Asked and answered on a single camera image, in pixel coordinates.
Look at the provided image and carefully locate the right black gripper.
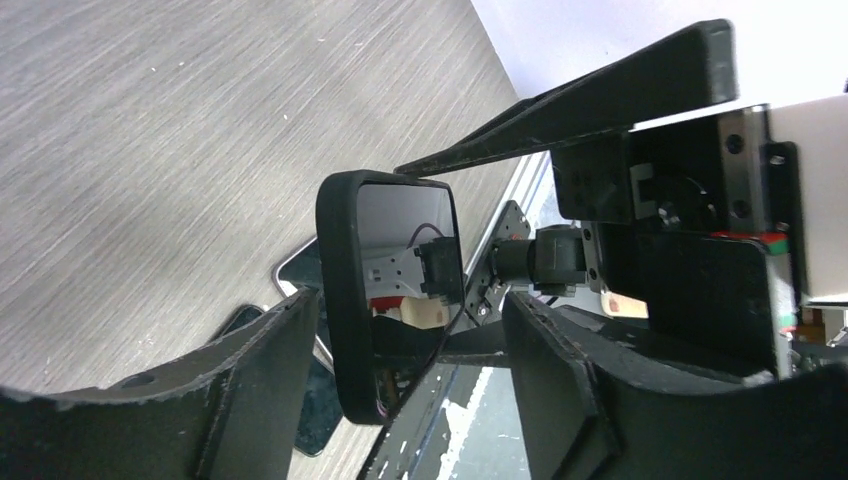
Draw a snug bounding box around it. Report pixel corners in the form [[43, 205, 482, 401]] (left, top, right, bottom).
[[394, 19, 798, 378]]

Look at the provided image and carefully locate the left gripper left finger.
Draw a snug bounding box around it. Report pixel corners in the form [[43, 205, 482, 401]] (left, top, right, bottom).
[[1, 289, 319, 479]]

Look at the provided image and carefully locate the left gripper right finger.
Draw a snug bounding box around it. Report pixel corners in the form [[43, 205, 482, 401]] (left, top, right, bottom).
[[503, 293, 847, 479]]

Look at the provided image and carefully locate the black phone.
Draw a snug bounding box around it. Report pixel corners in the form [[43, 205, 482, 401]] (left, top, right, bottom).
[[272, 237, 334, 372]]

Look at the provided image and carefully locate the black phone case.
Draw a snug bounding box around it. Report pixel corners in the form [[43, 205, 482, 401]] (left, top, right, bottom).
[[315, 170, 466, 425]]

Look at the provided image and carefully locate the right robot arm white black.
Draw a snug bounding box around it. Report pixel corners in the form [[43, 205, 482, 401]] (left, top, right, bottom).
[[399, 19, 799, 378]]

